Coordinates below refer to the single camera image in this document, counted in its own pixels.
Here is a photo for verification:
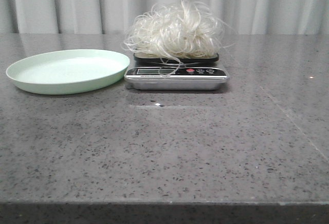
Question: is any white vermicelli noodle bundle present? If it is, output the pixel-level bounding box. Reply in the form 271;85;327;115
123;0;233;78

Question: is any black silver kitchen scale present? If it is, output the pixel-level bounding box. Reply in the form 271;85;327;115
124;53;229;91

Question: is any light green plastic plate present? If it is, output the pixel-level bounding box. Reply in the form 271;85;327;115
6;49;130;95

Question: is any white pleated curtain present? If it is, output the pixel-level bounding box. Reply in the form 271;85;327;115
1;0;328;34

